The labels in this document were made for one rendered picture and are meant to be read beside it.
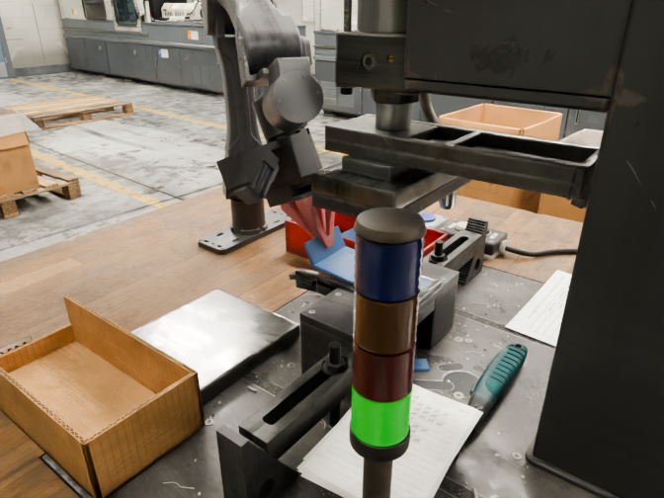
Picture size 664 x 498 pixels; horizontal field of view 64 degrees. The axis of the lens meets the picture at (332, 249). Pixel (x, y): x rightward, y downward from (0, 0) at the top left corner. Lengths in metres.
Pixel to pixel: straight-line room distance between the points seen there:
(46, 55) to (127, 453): 11.64
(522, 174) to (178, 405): 0.38
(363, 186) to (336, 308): 0.16
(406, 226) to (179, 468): 0.37
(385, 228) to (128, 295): 0.62
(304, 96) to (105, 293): 0.45
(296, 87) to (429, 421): 0.37
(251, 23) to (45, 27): 11.41
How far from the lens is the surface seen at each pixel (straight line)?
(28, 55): 11.94
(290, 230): 0.91
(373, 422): 0.34
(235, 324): 0.70
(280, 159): 0.65
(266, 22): 0.70
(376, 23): 0.52
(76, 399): 0.66
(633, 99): 0.42
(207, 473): 0.55
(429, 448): 0.50
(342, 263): 0.68
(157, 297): 0.83
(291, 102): 0.59
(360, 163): 0.54
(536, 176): 0.47
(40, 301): 0.89
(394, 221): 0.28
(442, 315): 0.69
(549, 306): 0.83
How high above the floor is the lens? 1.30
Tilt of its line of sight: 25 degrees down
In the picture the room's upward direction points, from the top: straight up
